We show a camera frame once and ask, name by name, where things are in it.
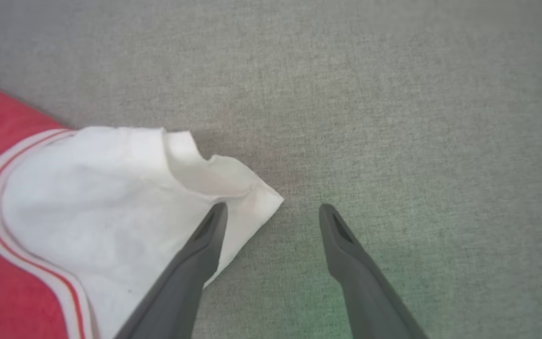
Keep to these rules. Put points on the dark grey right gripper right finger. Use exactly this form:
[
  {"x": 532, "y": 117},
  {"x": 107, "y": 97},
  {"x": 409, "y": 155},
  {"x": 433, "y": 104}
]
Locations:
[{"x": 365, "y": 292}]

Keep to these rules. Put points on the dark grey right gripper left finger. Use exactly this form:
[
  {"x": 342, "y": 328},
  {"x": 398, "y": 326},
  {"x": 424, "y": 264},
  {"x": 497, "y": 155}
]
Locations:
[{"x": 186, "y": 278}]

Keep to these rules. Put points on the red white short-sleeve shirt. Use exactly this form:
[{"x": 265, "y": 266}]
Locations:
[{"x": 87, "y": 197}]

